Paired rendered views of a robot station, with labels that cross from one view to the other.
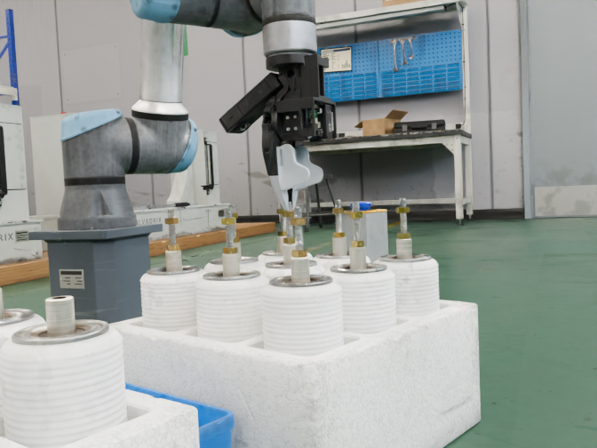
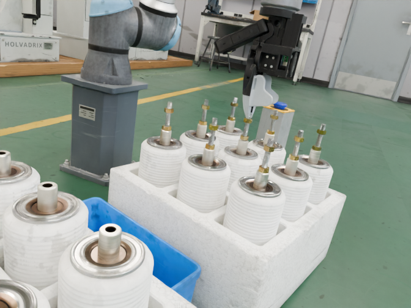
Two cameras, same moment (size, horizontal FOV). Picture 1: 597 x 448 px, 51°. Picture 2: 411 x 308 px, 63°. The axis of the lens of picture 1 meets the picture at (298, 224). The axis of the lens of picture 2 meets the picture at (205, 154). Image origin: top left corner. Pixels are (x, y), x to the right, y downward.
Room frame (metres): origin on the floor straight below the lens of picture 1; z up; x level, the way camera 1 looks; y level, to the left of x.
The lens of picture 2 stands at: (0.22, 0.14, 0.48)
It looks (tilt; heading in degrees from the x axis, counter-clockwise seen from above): 20 degrees down; 356
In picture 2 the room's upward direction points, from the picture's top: 10 degrees clockwise
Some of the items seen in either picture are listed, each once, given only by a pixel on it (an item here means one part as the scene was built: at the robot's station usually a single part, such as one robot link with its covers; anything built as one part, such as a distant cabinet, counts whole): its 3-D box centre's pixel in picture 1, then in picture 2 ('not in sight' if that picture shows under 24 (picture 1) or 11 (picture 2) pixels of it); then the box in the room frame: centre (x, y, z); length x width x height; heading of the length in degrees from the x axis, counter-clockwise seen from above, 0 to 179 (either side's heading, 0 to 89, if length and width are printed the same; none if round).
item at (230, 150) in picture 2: (290, 265); (241, 153); (0.91, 0.01, 0.25); 0.08 x 0.08 x 0.01
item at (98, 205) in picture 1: (96, 203); (107, 63); (1.26, 0.40, 0.35); 0.15 x 0.15 x 0.10
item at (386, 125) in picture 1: (381, 125); (264, 15); (5.66, -0.77, 0.87); 0.40 x 0.30 x 0.23; 54
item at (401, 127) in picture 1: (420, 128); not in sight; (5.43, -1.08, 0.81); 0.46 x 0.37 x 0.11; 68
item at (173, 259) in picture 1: (173, 261); (165, 137); (0.89, 0.18, 0.26); 0.02 x 0.02 x 0.03
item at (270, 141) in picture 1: (274, 144); (252, 73); (0.89, 0.03, 0.42); 0.05 x 0.02 x 0.09; 151
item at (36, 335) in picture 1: (61, 332); (108, 253); (0.52, 0.20, 0.25); 0.08 x 0.08 x 0.01
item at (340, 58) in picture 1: (336, 59); not in sight; (6.02, -0.42, 1.54); 0.32 x 0.02 x 0.25; 68
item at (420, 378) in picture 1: (296, 374); (227, 216); (0.91, 0.01, 0.09); 0.39 x 0.39 x 0.18; 49
